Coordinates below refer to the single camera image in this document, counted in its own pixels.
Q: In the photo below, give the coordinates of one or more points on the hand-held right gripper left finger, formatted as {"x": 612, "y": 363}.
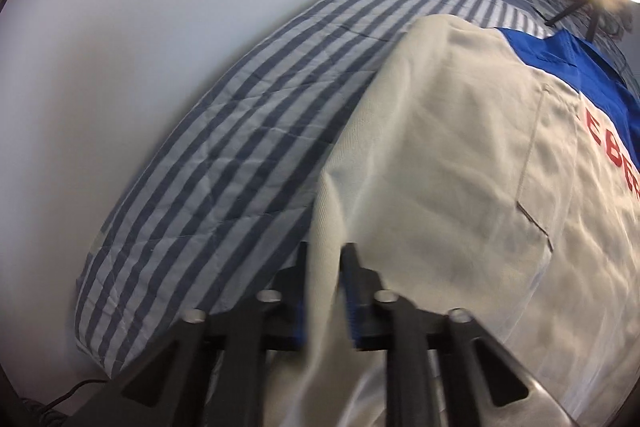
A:
{"x": 300, "y": 324}

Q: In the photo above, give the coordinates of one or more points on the beige and blue work jacket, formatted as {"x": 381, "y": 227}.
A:
{"x": 450, "y": 157}

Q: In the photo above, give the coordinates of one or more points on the blue white striped quilt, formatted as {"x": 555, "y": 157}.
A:
{"x": 225, "y": 132}

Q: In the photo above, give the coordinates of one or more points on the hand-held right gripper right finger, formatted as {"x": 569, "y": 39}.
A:
{"x": 354, "y": 319}

